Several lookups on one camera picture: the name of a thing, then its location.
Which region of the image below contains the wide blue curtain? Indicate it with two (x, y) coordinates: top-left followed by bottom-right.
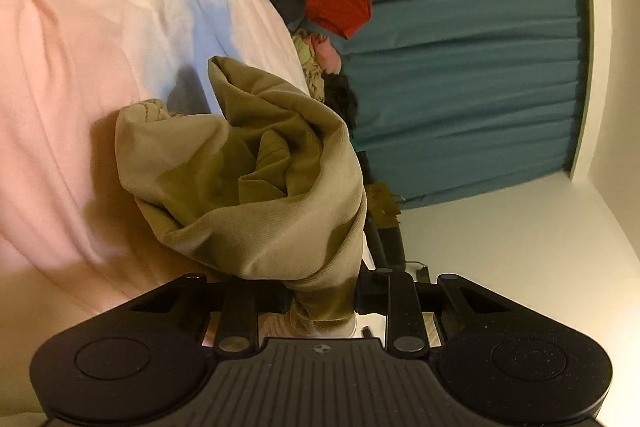
(340, 0), (586, 210)

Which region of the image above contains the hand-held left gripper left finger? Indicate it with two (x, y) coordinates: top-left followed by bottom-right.
(129, 274), (293, 353)

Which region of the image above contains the pink folded cloth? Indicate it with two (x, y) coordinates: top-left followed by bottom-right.
(307, 33), (343, 74)

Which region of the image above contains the red shirt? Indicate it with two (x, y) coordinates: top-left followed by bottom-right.
(305, 0), (373, 40)

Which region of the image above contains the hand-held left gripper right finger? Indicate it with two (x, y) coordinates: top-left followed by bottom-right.
(354, 267), (501, 354)

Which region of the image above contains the pastel duvet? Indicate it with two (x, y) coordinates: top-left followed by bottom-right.
(0, 0), (376, 413)

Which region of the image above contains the tan hoodie with white print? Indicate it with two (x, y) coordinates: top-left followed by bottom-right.
(114, 55), (370, 338)

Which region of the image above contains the beige crumpled clothing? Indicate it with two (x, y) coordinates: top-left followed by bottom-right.
(291, 31), (326, 102)

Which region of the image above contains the black clothes pile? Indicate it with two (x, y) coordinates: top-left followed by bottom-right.
(322, 73), (360, 132)

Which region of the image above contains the brown paper bag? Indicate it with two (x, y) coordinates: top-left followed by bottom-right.
(367, 183), (401, 228)

